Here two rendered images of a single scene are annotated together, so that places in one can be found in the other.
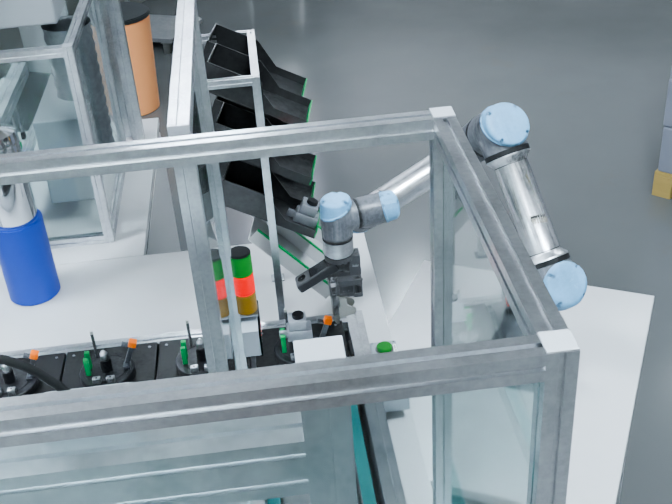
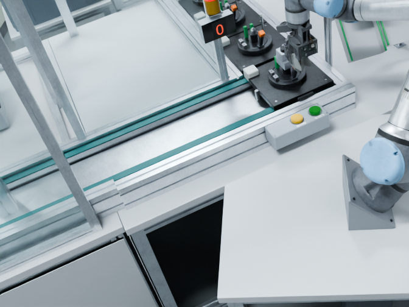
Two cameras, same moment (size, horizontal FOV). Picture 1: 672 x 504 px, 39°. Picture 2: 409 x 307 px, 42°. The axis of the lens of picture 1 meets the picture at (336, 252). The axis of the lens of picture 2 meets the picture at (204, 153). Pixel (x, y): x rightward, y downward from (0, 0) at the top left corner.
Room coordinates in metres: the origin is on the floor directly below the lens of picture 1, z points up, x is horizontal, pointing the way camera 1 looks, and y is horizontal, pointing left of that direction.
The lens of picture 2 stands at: (1.39, -1.35, 2.16)
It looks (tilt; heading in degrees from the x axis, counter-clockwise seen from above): 44 degrees down; 81
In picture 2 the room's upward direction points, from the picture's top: 15 degrees counter-clockwise
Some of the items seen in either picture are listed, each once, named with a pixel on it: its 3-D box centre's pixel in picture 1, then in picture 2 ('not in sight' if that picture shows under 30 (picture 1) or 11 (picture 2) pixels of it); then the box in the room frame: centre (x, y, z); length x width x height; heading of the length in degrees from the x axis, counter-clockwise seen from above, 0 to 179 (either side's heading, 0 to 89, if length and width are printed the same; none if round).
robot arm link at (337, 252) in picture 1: (337, 245); (298, 13); (1.99, -0.01, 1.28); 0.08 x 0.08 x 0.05
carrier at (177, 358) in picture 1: (201, 351); (254, 36); (1.96, 0.36, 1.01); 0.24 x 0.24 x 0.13; 4
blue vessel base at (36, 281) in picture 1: (25, 256); not in sight; (2.52, 0.95, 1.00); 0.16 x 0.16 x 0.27
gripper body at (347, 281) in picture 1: (342, 272); (300, 36); (1.99, -0.01, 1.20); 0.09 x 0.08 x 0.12; 94
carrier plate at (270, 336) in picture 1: (302, 355); (286, 78); (1.98, 0.11, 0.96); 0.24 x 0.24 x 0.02; 4
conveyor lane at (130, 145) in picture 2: not in sight; (213, 117); (1.68, 0.11, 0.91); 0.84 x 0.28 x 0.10; 4
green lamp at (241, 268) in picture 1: (240, 263); not in sight; (1.78, 0.21, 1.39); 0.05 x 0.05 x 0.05
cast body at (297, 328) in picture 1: (294, 325); (283, 54); (1.98, 0.12, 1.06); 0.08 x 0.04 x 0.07; 94
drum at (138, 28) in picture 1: (124, 61); not in sight; (5.95, 1.27, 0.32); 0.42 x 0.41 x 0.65; 65
